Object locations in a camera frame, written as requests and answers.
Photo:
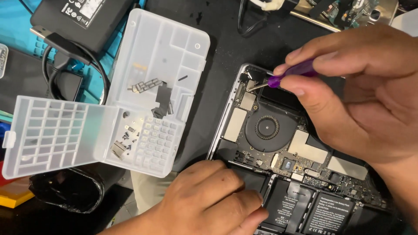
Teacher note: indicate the person's right hand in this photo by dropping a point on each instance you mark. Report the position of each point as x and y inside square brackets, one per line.
[365, 98]

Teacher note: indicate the black flat pad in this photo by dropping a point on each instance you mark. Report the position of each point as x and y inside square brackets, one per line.
[23, 81]

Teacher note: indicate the person's khaki trousers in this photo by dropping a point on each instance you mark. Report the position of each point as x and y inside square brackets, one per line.
[148, 191]

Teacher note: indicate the small black strip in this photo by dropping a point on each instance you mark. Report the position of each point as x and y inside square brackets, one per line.
[183, 78]

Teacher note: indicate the black power adapter brick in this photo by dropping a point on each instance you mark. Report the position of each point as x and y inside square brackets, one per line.
[78, 26]

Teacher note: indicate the grey segmented metal strip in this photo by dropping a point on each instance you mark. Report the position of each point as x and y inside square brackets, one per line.
[145, 85]

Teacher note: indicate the black plastic bag bundle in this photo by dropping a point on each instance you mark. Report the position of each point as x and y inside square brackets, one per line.
[68, 191]

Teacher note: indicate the yellow flat block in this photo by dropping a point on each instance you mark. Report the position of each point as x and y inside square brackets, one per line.
[13, 197]

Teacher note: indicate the clear plastic parts organizer box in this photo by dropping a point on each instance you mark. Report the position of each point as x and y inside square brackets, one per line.
[153, 55]

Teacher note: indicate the person's left hand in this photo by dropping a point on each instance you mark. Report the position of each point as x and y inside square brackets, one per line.
[202, 202]

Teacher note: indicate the silver laptop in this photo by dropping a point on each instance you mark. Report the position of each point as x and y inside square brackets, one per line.
[271, 130]

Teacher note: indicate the white flat thing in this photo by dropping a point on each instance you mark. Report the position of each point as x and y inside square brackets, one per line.
[406, 22]

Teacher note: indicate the white connector plug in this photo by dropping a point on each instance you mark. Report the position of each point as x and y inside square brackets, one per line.
[269, 4]

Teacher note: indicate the group of small screws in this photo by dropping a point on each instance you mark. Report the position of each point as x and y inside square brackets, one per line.
[130, 135]

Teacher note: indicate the red flat thing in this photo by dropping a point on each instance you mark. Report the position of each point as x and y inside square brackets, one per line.
[4, 174]

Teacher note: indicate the metal part with circuit board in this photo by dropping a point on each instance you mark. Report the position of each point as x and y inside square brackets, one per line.
[346, 13]

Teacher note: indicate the small bent metal bracket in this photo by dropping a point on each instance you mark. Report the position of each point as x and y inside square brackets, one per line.
[118, 149]

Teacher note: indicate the clear plastic container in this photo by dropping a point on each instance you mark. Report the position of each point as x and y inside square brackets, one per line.
[2, 60]

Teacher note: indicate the black tape piece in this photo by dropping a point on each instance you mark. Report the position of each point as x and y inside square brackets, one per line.
[162, 98]

